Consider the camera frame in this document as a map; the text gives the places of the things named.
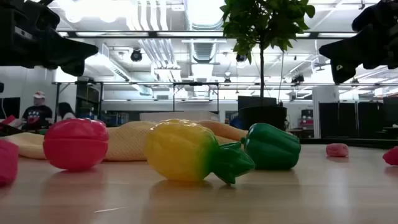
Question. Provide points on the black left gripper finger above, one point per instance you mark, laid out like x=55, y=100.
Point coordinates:
x=74, y=67
x=71, y=48

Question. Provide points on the black computer monitor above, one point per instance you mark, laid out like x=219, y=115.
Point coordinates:
x=10, y=107

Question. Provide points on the red cloth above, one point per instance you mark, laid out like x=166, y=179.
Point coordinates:
x=7, y=163

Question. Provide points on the pink toy raspberry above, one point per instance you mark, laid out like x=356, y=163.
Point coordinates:
x=337, y=150

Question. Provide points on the yellow toy pineapple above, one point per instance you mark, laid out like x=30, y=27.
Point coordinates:
x=180, y=151

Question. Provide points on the red toy strawberry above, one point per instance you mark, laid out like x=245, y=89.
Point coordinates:
x=392, y=156

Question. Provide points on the black shelving unit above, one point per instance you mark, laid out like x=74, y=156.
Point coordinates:
x=88, y=99

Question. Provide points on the yellow cloth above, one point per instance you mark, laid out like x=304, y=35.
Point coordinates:
x=127, y=143

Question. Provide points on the green toy bell pepper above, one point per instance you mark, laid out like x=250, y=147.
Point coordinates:
x=273, y=147

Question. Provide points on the person with cap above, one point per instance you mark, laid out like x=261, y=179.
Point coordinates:
x=37, y=115

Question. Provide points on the black aluminium table frame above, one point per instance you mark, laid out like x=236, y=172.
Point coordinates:
x=348, y=143

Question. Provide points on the red toy tomato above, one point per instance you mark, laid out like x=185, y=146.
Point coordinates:
x=76, y=144

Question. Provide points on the black monitor behind pot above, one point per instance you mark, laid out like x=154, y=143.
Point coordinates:
x=256, y=101

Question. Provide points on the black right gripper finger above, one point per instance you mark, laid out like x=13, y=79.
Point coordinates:
x=343, y=73
x=348, y=48

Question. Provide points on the green leafy plant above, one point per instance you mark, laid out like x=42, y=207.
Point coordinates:
x=264, y=21

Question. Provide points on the black cabinet row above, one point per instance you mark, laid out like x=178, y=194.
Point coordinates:
x=357, y=119

